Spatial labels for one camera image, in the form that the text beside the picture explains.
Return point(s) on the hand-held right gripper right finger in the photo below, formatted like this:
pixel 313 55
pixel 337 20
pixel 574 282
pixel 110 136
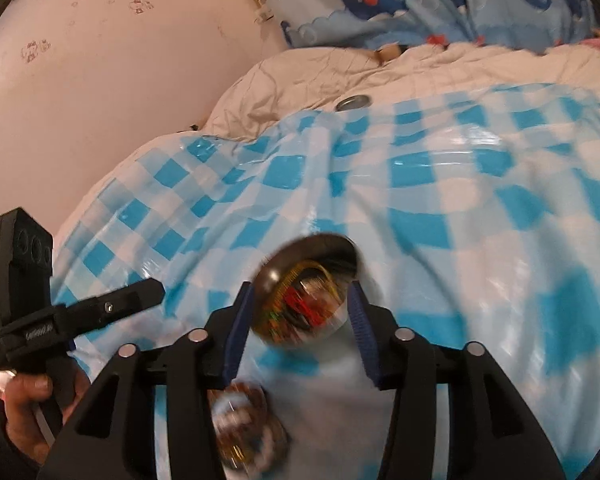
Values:
pixel 366 340

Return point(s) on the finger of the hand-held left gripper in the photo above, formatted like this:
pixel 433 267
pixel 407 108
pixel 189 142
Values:
pixel 120 302

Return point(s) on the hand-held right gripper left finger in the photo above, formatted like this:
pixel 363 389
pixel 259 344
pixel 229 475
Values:
pixel 240 332

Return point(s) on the gold and red jewelry bundle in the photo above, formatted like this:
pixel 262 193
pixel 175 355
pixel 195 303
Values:
pixel 300 305

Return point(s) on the round metal tin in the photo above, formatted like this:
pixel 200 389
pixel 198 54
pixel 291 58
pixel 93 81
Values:
pixel 320 250

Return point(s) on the person's left hand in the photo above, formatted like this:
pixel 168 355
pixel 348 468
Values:
pixel 25 405

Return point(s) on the blue checkered plastic sheet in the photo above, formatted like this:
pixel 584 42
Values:
pixel 455 210

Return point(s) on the round metal tin lid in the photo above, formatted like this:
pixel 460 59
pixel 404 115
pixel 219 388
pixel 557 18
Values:
pixel 352 102

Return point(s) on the white quilt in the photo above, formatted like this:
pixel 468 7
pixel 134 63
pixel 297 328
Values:
pixel 290 80

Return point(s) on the small brown object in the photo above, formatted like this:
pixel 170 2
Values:
pixel 387 53

